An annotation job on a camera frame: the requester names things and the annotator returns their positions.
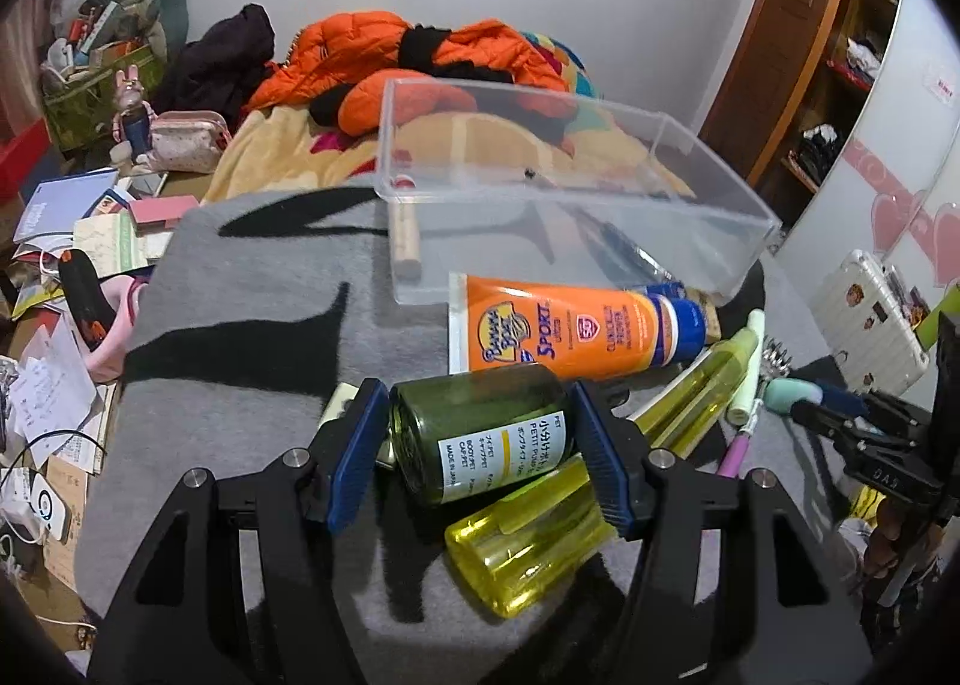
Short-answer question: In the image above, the light green tube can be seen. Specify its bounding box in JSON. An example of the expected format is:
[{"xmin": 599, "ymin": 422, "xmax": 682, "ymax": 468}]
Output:
[{"xmin": 727, "ymin": 310, "xmax": 766, "ymax": 428}]

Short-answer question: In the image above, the dark green glass bottle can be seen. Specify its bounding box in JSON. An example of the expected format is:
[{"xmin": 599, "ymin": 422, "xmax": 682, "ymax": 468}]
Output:
[{"xmin": 389, "ymin": 365, "xmax": 573, "ymax": 504}]

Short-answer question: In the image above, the yellow transparent spray bottle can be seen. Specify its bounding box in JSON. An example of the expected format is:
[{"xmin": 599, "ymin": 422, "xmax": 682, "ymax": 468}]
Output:
[{"xmin": 444, "ymin": 326, "xmax": 757, "ymax": 618}]

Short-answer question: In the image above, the orange sunscreen tube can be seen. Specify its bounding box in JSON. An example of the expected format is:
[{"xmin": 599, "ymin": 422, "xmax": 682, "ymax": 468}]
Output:
[{"xmin": 449, "ymin": 272, "xmax": 706, "ymax": 381}]

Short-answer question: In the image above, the teal makeup sponge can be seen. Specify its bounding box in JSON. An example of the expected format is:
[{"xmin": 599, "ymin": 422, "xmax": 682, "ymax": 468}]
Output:
[{"xmin": 761, "ymin": 376, "xmax": 823, "ymax": 417}]

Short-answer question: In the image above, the metal head massager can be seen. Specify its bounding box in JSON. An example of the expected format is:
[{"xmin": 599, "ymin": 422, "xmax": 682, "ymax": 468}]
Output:
[{"xmin": 760, "ymin": 337, "xmax": 793, "ymax": 381}]

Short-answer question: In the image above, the purple pen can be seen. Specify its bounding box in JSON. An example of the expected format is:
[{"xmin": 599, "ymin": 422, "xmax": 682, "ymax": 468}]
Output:
[{"xmin": 718, "ymin": 399, "xmax": 761, "ymax": 479}]

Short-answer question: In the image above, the white patterned suitcase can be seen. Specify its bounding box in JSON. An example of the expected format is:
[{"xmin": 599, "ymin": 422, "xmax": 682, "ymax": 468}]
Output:
[{"xmin": 811, "ymin": 250, "xmax": 929, "ymax": 396}]

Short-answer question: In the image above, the cork stopper stick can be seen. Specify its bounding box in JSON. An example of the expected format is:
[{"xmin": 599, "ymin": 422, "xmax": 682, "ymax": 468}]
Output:
[{"xmin": 387, "ymin": 175, "xmax": 421, "ymax": 282}]

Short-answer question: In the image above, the grey black blanket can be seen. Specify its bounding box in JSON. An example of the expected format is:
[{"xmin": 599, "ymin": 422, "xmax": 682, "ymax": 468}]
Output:
[{"xmin": 76, "ymin": 187, "xmax": 871, "ymax": 683}]

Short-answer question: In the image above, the clear plastic storage box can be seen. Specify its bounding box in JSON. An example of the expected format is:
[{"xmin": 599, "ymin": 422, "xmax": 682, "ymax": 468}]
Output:
[{"xmin": 374, "ymin": 98, "xmax": 779, "ymax": 305}]

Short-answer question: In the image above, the pink black slipper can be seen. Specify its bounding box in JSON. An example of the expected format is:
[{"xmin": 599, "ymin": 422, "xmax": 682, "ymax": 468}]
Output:
[{"xmin": 57, "ymin": 250, "xmax": 148, "ymax": 384}]

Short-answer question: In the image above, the pink box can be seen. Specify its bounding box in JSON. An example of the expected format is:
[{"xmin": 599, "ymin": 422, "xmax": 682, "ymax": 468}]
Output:
[{"xmin": 128, "ymin": 194, "xmax": 199, "ymax": 230}]

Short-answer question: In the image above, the pink floral pouch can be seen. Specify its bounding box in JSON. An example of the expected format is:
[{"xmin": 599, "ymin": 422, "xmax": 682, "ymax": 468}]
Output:
[{"xmin": 146, "ymin": 110, "xmax": 231, "ymax": 175}]

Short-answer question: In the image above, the colourful patterned bed quilt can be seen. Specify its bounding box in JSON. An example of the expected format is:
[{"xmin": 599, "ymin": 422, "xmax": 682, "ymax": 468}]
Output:
[{"xmin": 205, "ymin": 32, "xmax": 695, "ymax": 203}]

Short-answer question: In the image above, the orange puffer jacket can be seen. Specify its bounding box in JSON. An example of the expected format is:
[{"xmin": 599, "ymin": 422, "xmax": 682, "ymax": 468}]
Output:
[{"xmin": 242, "ymin": 11, "xmax": 573, "ymax": 137}]

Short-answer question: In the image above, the white charger device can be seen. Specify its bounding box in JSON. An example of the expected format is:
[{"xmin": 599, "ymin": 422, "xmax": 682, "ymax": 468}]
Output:
[{"xmin": 2, "ymin": 467, "xmax": 68, "ymax": 543}]

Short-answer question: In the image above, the dark purple garment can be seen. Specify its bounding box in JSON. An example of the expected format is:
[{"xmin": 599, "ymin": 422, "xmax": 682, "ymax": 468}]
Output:
[{"xmin": 151, "ymin": 2, "xmax": 275, "ymax": 133}]

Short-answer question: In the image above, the rabbit figurine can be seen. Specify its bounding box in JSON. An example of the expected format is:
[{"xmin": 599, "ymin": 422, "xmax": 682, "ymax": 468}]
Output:
[{"xmin": 110, "ymin": 64, "xmax": 156, "ymax": 160}]

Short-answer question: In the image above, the blue notebook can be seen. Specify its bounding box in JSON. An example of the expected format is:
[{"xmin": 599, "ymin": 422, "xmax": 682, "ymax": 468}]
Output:
[{"xmin": 13, "ymin": 169, "xmax": 117, "ymax": 243}]

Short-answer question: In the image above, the wooden door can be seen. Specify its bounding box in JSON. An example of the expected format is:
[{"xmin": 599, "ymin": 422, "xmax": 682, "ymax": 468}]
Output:
[{"xmin": 701, "ymin": 0, "xmax": 841, "ymax": 187}]

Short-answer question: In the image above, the green storage basket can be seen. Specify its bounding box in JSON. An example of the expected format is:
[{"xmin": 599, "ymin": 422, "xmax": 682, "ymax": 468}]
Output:
[{"xmin": 43, "ymin": 47, "xmax": 166, "ymax": 152}]

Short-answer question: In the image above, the wooden shelf unit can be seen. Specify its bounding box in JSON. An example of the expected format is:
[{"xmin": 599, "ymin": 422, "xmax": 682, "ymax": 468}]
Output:
[{"xmin": 781, "ymin": 0, "xmax": 900, "ymax": 196}]

